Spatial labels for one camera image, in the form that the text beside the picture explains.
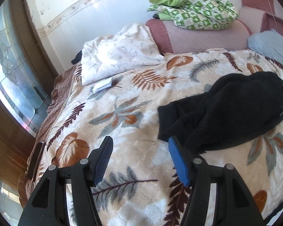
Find pink quilted bedspread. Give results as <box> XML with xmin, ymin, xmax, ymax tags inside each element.
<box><xmin>146</xmin><ymin>0</ymin><xmax>283</xmax><ymax>54</ymax></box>

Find white floral pillow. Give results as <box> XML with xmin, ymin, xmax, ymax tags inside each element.
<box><xmin>81</xmin><ymin>23</ymin><xmax>165</xmax><ymax>85</ymax></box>

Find stained glass window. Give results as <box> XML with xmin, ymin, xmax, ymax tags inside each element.
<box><xmin>0</xmin><ymin>0</ymin><xmax>51</xmax><ymax>137</ymax></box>

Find green white patterned quilt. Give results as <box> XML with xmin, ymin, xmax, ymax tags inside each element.
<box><xmin>148</xmin><ymin>0</ymin><xmax>238</xmax><ymax>30</ymax></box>

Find light blue cloth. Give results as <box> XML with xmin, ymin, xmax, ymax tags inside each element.
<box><xmin>247</xmin><ymin>29</ymin><xmax>283</xmax><ymax>65</ymax></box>

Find small white booklet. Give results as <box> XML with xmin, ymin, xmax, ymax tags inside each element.
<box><xmin>92</xmin><ymin>77</ymin><xmax>113</xmax><ymax>93</ymax></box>

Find leaf-patterned fleece blanket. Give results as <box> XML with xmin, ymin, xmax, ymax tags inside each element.
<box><xmin>18</xmin><ymin>50</ymin><xmax>283</xmax><ymax>225</ymax></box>

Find black pants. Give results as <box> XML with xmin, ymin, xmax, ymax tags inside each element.
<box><xmin>158</xmin><ymin>72</ymin><xmax>283</xmax><ymax>154</ymax></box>

